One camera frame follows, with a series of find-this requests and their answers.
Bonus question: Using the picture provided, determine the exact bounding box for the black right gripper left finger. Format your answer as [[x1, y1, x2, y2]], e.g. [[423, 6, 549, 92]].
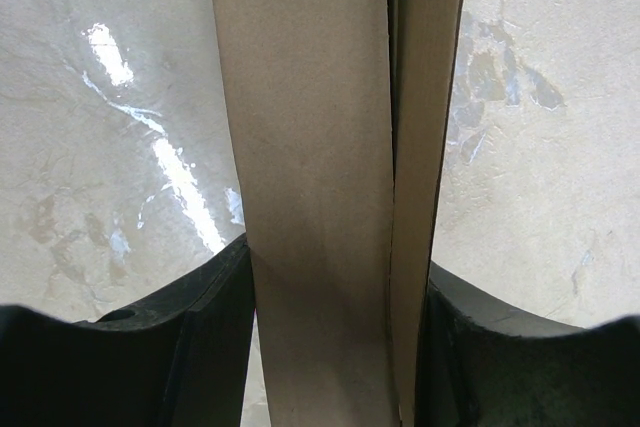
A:
[[1, 237, 255, 426]]

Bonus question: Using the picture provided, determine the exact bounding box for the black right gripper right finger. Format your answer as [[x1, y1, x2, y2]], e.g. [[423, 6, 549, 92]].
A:
[[415, 264, 639, 426]]

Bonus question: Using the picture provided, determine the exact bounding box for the brown cardboard box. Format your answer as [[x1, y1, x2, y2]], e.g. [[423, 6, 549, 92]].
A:
[[213, 0, 463, 426]]

